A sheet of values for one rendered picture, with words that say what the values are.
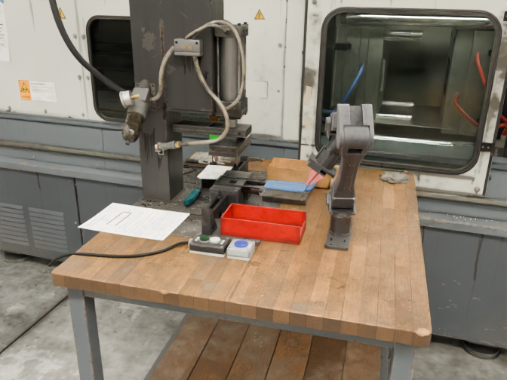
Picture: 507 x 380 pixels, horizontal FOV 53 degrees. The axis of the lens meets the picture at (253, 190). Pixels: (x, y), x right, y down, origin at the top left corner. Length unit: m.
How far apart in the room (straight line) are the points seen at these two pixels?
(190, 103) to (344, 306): 0.83
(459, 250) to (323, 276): 1.14
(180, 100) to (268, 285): 0.70
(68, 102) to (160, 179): 1.14
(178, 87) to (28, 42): 1.37
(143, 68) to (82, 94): 1.07
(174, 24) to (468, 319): 1.83
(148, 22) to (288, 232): 0.79
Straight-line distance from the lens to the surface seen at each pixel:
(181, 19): 1.67
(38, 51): 2.90
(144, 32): 1.73
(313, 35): 2.20
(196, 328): 2.34
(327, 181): 1.97
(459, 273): 2.49
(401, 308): 1.31
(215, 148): 1.66
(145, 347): 2.61
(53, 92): 2.89
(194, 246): 1.48
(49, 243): 3.24
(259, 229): 1.55
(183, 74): 1.69
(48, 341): 2.78
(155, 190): 1.85
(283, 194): 1.86
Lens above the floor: 1.62
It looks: 22 degrees down
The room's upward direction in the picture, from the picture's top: 1 degrees clockwise
